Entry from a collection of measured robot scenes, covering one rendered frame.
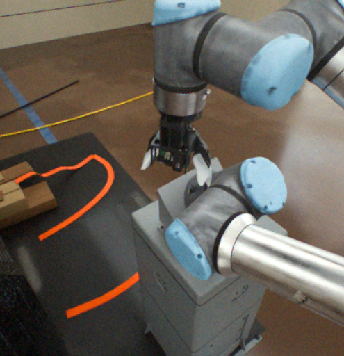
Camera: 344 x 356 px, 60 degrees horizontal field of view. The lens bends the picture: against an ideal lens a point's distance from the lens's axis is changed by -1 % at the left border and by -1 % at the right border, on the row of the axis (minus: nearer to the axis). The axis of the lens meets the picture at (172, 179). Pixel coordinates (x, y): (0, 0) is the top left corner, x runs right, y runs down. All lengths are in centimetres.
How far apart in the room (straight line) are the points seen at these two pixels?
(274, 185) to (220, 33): 48
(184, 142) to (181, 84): 13
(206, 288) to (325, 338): 112
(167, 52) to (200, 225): 38
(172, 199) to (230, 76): 59
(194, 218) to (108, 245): 145
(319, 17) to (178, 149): 28
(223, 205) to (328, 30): 40
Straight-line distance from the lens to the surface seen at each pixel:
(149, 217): 108
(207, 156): 61
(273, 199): 78
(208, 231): 66
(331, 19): 51
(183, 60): 44
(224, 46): 40
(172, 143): 54
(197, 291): 91
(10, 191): 242
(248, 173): 74
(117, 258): 202
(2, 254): 141
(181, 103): 48
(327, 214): 252
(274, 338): 185
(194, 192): 91
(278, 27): 42
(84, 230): 221
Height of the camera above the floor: 164
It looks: 40 degrees down
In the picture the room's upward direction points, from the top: straight up
